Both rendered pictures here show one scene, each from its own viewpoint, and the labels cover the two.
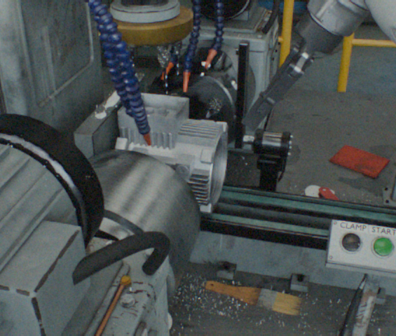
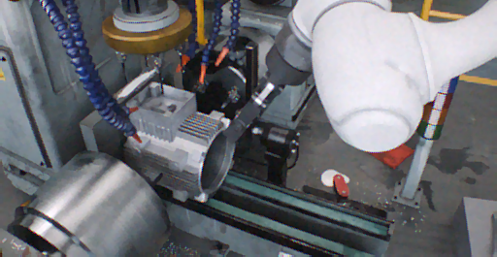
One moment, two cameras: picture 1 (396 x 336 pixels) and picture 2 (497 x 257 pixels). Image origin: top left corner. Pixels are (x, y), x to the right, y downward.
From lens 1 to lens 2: 0.35 m
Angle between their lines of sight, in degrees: 10
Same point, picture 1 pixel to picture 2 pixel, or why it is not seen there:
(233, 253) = (226, 237)
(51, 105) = (72, 91)
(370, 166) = (392, 156)
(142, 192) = (98, 203)
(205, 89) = (227, 79)
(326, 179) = (347, 165)
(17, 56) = (27, 56)
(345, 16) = (306, 54)
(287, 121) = not seen: hidden behind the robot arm
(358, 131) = not seen: hidden behind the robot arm
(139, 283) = not seen: outside the picture
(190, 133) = (187, 130)
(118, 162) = (89, 168)
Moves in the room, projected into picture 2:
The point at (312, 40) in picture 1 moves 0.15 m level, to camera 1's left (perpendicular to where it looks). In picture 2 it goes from (276, 74) to (181, 64)
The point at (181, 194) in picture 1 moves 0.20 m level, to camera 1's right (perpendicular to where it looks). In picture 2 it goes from (142, 204) to (255, 222)
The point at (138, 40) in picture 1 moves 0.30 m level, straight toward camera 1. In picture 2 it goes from (126, 49) to (59, 159)
